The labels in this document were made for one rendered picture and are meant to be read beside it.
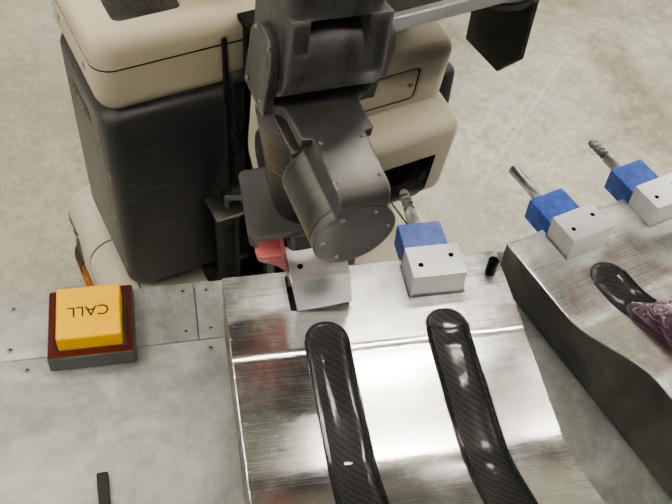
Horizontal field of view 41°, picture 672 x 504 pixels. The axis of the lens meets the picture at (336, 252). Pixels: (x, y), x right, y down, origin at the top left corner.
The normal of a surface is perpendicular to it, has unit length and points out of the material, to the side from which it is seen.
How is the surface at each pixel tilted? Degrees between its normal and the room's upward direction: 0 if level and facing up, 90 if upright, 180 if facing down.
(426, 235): 0
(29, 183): 0
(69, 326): 0
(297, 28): 87
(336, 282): 99
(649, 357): 23
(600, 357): 90
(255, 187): 11
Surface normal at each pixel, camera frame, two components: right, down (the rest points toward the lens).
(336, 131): 0.18, -0.59
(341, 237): 0.38, 0.78
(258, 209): -0.04, -0.52
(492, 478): 0.01, -0.88
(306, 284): 0.18, 0.84
